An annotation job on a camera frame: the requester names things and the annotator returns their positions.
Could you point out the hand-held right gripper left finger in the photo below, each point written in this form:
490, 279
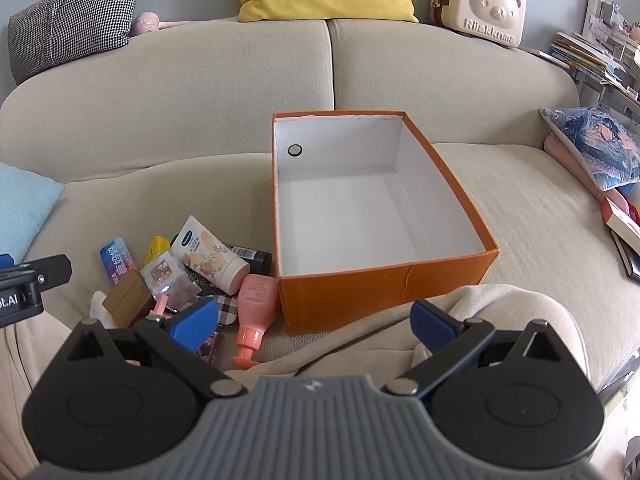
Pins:
192, 324

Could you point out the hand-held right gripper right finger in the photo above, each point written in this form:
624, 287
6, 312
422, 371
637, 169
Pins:
432, 327

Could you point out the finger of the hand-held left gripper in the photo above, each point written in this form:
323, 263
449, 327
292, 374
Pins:
50, 270
5, 260

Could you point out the plaid case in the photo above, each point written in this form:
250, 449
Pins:
227, 310

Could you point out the pink bottle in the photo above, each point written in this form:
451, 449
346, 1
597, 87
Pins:
257, 305

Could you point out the blue packet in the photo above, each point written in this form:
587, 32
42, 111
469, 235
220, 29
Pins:
117, 260

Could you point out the brown cardboard box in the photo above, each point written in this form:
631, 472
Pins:
127, 302

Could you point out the white hand cream tube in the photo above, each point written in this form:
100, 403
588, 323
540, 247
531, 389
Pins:
210, 255

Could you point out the yellow tape measure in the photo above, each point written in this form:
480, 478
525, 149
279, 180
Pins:
156, 247

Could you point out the orange cardboard box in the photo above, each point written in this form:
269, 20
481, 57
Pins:
350, 292

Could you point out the black tube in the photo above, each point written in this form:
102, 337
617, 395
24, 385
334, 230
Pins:
257, 258

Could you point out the clear plastic packet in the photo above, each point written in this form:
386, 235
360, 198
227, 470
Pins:
161, 271
181, 292

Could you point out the light blue pillow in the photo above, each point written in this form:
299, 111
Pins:
25, 205

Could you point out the person's left leg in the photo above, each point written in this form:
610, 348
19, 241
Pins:
20, 360

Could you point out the person's leg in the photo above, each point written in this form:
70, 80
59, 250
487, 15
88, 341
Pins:
20, 360
500, 305

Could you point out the person's white sock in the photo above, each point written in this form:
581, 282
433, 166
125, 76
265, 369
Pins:
99, 307

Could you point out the person's right leg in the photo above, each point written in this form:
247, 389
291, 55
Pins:
500, 305

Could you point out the black book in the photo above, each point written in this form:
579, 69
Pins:
627, 255

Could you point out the pink cushion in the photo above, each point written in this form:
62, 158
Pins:
562, 157

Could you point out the red and white box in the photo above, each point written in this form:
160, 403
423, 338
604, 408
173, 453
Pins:
622, 217

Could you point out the beige sofa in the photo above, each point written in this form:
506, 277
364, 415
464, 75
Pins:
200, 90

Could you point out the blue printed pillow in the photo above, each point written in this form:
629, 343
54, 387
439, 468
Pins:
595, 145

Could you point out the houndstooth pillow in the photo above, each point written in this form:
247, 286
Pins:
75, 15

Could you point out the pink plush toy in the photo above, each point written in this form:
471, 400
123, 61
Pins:
145, 22

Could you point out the cream bear suitcase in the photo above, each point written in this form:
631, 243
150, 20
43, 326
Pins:
480, 5

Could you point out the stack of books and papers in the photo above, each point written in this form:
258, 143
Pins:
607, 15

